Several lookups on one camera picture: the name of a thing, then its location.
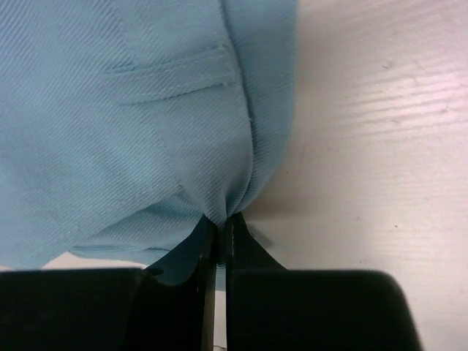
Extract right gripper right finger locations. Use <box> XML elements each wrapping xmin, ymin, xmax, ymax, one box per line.
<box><xmin>224</xmin><ymin>214</ymin><xmax>422</xmax><ymax>351</ymax></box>

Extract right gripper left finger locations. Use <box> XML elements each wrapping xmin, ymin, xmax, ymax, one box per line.
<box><xmin>1</xmin><ymin>218</ymin><xmax>217</xmax><ymax>350</ymax></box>

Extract light blue trousers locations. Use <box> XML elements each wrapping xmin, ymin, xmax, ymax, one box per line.
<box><xmin>1</xmin><ymin>1</ymin><xmax>297</xmax><ymax>270</ymax></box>

